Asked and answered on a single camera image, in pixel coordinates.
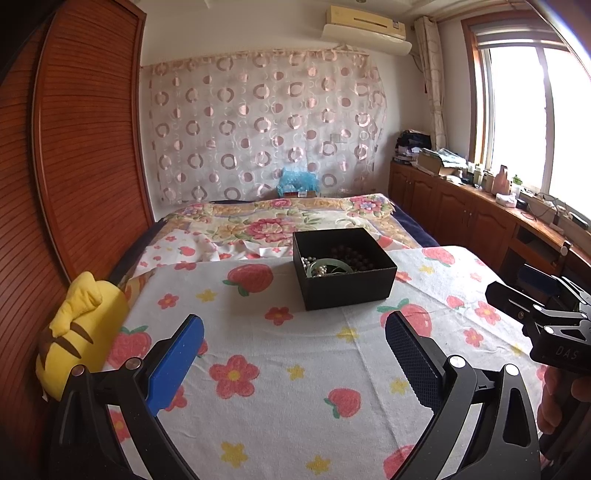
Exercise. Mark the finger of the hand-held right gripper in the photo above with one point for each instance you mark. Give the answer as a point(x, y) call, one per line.
point(508, 297)
point(538, 277)

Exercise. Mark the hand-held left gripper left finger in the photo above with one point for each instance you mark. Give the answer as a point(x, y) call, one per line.
point(178, 364)

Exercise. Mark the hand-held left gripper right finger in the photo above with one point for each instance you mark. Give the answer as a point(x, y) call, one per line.
point(412, 364)

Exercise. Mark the black cardboard box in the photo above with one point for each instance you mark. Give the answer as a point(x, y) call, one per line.
point(351, 288)

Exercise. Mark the pale green jade bangle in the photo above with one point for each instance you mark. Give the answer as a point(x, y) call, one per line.
point(332, 264)

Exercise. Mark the person's right hand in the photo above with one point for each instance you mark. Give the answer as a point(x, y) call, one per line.
point(548, 401)

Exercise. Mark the white power strip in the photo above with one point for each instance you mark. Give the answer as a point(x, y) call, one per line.
point(545, 210)

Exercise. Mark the white tissue pack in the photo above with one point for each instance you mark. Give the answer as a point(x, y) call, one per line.
point(506, 199)

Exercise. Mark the brown wooden cabinet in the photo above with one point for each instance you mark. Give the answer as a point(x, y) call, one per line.
point(461, 207)

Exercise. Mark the yellow plush toy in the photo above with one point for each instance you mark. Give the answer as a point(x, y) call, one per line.
point(83, 323)

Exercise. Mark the row of bottles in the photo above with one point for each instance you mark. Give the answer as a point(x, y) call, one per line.
point(489, 177)

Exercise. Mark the strawberry flower print blanket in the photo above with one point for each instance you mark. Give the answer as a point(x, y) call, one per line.
point(300, 369)

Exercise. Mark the navy bed sheet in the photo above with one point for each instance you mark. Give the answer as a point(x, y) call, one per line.
point(415, 228)

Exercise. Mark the pile of clothes and boxes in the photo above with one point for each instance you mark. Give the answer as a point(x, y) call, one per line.
point(429, 154)

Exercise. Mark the floral bedspread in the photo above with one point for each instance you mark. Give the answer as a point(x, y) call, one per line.
point(277, 226)

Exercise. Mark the blue plastic bag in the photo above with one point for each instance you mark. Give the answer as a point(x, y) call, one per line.
point(298, 181)

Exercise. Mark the pale window curtain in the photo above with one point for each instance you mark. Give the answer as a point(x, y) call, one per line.
point(434, 83)

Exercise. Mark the brown wooden wardrobe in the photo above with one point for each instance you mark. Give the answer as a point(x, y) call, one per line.
point(83, 152)

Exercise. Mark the sheer circle pattern curtain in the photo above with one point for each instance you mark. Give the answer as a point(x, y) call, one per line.
point(258, 124)

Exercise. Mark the white air conditioner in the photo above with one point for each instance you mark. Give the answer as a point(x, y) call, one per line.
point(364, 27)

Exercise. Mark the wooden frame window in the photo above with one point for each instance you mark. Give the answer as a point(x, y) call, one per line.
point(531, 106)

